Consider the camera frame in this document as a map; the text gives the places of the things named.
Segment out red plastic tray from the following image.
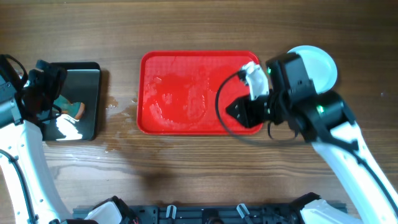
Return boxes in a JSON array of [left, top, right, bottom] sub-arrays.
[[136, 50, 262, 136]]

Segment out green and orange sponge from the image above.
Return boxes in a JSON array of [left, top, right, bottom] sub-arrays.
[[54, 95, 85, 120]]

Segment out black rectangular water tray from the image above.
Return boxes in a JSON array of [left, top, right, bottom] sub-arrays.
[[41, 62, 101, 141]]

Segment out light blue plate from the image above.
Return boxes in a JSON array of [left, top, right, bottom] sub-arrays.
[[288, 45, 338, 94]]

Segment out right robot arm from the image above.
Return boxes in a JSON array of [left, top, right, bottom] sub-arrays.
[[226, 52, 397, 223]]

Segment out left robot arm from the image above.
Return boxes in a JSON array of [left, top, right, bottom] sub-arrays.
[[1, 55, 136, 223]]

